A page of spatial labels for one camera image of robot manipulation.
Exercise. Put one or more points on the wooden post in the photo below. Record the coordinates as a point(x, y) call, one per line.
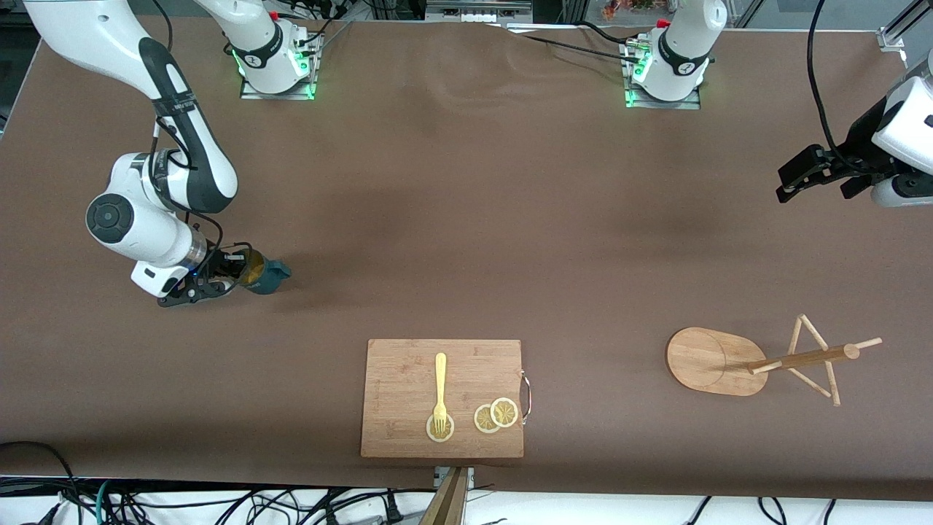
point(446, 503)

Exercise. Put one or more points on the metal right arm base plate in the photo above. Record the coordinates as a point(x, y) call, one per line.
point(248, 89)

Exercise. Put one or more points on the wooden cup rack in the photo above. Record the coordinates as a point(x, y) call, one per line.
point(703, 361)

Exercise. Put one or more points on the aluminium frame profile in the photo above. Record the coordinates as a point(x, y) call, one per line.
point(895, 35)

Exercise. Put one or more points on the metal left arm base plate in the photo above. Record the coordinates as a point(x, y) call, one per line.
point(692, 102)

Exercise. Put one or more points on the yellow plastic fork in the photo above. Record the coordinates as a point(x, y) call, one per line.
point(440, 379)

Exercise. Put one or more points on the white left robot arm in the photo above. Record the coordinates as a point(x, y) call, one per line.
point(681, 58)

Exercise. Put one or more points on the small metal bracket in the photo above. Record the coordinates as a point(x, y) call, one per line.
point(470, 475)

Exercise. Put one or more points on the lemon slice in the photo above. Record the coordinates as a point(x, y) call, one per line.
point(430, 433)
point(504, 412)
point(482, 421)

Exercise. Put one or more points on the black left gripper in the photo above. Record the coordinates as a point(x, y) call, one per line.
point(859, 142)

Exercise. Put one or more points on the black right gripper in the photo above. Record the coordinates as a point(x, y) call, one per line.
point(216, 260)

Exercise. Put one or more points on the white power strip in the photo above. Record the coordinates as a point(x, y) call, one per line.
point(477, 12)

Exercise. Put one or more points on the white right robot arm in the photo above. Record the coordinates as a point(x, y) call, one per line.
point(131, 226)

